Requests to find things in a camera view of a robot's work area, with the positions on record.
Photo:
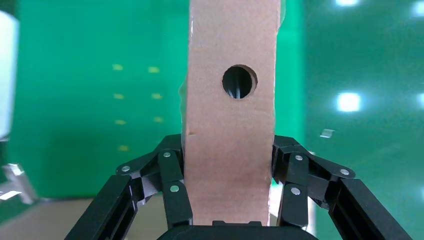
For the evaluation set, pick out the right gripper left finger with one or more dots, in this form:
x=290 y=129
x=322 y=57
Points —
x=172 y=198

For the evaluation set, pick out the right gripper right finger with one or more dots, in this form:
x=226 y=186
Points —
x=294 y=198

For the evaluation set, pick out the small cardboard box with hole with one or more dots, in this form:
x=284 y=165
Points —
x=228 y=149

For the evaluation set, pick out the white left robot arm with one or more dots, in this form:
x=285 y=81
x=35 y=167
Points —
x=6 y=73

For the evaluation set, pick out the silver binder clip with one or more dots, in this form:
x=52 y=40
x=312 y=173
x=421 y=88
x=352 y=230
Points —
x=18 y=185
x=327 y=133

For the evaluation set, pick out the large green tablecloth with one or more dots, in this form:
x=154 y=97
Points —
x=82 y=49

